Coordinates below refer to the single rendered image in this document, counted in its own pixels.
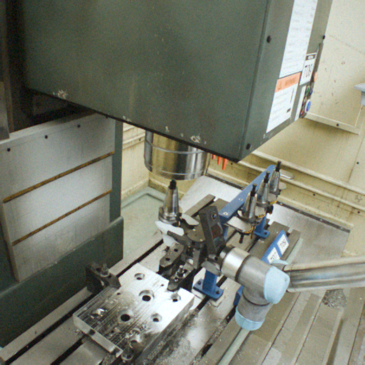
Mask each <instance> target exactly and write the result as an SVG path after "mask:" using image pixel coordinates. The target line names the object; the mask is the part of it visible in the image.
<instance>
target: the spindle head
mask: <svg viewBox="0 0 365 365"><path fill-rule="evenodd" d="M332 1H333V0H318V1H317V4H316V10H315V15H314V19H313V24H312V29H311V32H310V37H309V43H308V48H307V51H306V55H308V54H311V53H316V55H317V52H318V47H319V44H320V43H323V42H324V39H325V32H326V28H327V24H328V19H329V14H330V11H331V6H332ZM293 6H294V0H17V27H18V50H19V61H20V79H21V85H22V86H21V87H22V88H24V89H27V90H29V91H33V92H36V93H38V94H41V95H45V96H47V97H50V98H54V99H56V100H59V101H63V102H65V103H68V104H71V105H74V106H77V107H80V108H83V109H86V110H88V111H92V112H94V113H97V114H100V115H103V116H106V117H109V118H111V119H115V120H118V121H120V122H123V123H126V124H129V125H131V126H134V127H138V128H140V129H143V130H146V131H149V132H152V133H154V134H157V135H160V136H163V137H166V138H169V139H171V140H174V141H177V142H180V143H183V144H185V145H188V146H191V147H194V148H196V149H199V150H201V151H205V152H207V153H211V154H213V155H216V156H219V157H221V158H224V159H227V160H229V161H232V162H235V163H238V162H239V161H241V160H243V159H244V158H245V157H246V156H248V155H249V154H250V153H252V152H253V151H255V150H256V149H258V148H259V147H260V146H261V145H263V144H264V143H265V142H267V141H268V140H270V139H271V138H272V137H274V136H275V135H276V134H278V133H279V132H281V131H282V130H283V129H285V128H286V127H287V126H289V125H290V124H292V123H293V122H294V119H295V116H296V112H297V107H298V104H299V99H300V95H301V92H302V87H305V86H307V84H309V85H310V81H311V78H312V74H313V69H314V65H315V61H314V65H313V69H312V74H311V78H310V81H307V82H305V83H303V84H301V85H299V82H300V77H301V74H302V71H298V72H295V73H292V74H289V75H286V76H282V77H280V78H279V76H280V71H281V66H282V62H283V56H284V51H285V47H286V41H287V36H288V32H289V27H290V21H291V17H292V11H293ZM315 60H316V57H315ZM297 73H300V76H299V81H298V85H297V90H296V95H295V98H294V102H293V107H292V112H291V115H290V117H289V118H288V119H287V120H285V121H284V122H282V123H280V124H279V125H278V126H276V127H275V128H273V129H271V130H270V131H269V132H267V127H268V121H269V118H270V113H271V108H272V104H273V99H274V94H275V90H276V85H277V80H279V79H283V78H286V77H288V76H291V75H294V74H297ZM266 132H267V133H266Z"/></svg>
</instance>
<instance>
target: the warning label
mask: <svg viewBox="0 0 365 365"><path fill-rule="evenodd" d="M299 76H300V73H297V74H294V75H291V76H288V77H286V78H283V79H279V80H277V85H276V90H275V94H274V99H273V104H272V108H271V113H270V118H269V121H268V127H267V132H269V131H270V130H271V129H273V128H275V127H276V126H278V125H279V124H280V123H282V122H284V121H285V120H287V119H288V118H289V117H290V115H291V112H292V107H293V102H294V98H295V95H296V90H297V85H298V81H299ZM267 132H266V133H267Z"/></svg>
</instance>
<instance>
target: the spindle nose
mask: <svg viewBox="0 0 365 365"><path fill-rule="evenodd" d="M211 156H212V154H211V153H207V152H205V151H201V150H199V149H196V148H194V147H191V146H188V145H185V144H183V143H180V142H177V141H174V140H171V139H169V138H166V137H163V136H160V135H157V134H154V133H152V132H149V131H146V130H145V145H144V155H143V157H144V164H145V167H146V168H147V169H148V170H149V171H150V172H151V173H153V174H155V175H157V176H159V177H162V178H166V179H169V180H177V181H187V180H194V179H197V178H200V177H202V176H203V175H205V174H206V173H207V172H208V169H209V165H210V160H211Z"/></svg>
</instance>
